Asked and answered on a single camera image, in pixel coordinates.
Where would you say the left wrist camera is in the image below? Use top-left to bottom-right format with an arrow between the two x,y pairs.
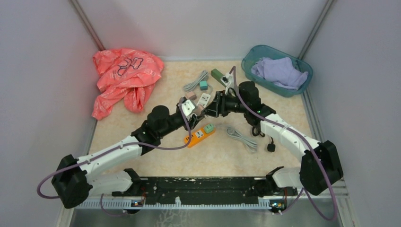
181,100 -> 197,117

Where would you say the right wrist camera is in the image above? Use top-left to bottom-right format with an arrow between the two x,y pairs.
219,73 -> 234,88

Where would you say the grey cable behind green strip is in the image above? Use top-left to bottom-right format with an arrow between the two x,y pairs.
225,126 -> 258,154

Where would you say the green power strip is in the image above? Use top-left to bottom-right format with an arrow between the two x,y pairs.
210,69 -> 224,82

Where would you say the teal plug adapter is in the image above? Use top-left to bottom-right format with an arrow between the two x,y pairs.
199,81 -> 208,91

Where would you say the aluminium front rail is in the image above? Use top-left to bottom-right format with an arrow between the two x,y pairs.
64,177 -> 349,210

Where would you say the white power strip with USB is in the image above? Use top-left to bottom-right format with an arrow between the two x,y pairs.
197,93 -> 211,108

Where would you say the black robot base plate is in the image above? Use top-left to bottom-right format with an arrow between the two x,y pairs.
112,177 -> 298,205

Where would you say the lavender cloth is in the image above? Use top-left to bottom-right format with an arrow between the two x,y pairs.
251,57 -> 309,90

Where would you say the teal plastic basket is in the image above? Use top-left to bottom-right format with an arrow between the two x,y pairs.
241,44 -> 313,97

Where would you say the green plug adapter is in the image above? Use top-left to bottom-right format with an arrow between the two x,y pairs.
203,123 -> 215,134

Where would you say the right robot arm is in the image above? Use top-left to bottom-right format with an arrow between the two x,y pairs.
202,81 -> 344,195

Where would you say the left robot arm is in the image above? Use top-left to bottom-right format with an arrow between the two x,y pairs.
51,105 -> 204,209

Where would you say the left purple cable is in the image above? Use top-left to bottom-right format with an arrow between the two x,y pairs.
37,97 -> 192,218

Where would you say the pink patterned cloth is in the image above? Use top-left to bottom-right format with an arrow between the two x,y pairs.
92,48 -> 164,121

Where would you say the grey coiled cable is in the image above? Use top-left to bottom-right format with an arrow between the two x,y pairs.
183,70 -> 209,93

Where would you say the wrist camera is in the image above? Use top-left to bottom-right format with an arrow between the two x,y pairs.
219,73 -> 234,88
181,100 -> 197,117

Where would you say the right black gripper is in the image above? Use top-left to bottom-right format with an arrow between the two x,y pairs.
202,89 -> 249,117

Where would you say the orange power strip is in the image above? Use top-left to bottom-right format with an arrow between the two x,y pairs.
184,125 -> 216,148

